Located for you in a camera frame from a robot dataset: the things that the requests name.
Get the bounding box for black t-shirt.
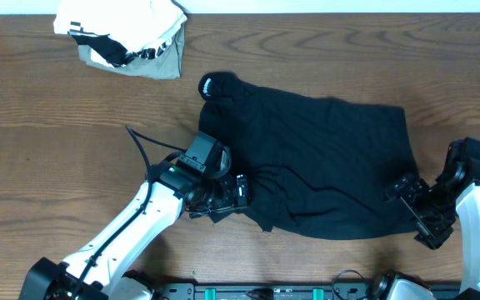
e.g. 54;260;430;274
198;72;418;240

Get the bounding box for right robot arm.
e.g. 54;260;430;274
386;137;480;299

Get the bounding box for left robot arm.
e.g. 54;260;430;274
19;132;251;299

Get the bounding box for grey-beige folded garment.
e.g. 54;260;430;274
78;25;185;79

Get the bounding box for black and white garment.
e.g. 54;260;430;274
67;22;183;68

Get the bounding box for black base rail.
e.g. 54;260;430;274
152;282;372;300

